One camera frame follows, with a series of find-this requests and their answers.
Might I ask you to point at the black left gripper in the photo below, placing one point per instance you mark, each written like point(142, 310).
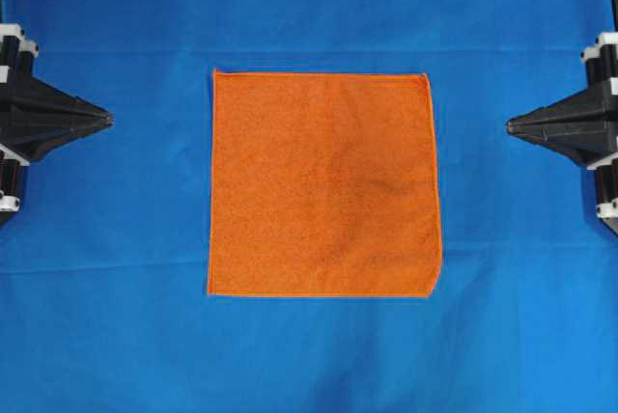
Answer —
point(36, 138)

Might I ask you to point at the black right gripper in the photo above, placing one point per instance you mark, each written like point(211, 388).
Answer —
point(591, 146)

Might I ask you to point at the orange towel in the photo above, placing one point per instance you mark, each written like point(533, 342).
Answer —
point(323, 185)

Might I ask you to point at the blue table cloth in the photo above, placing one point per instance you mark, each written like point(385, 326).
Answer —
point(104, 305)

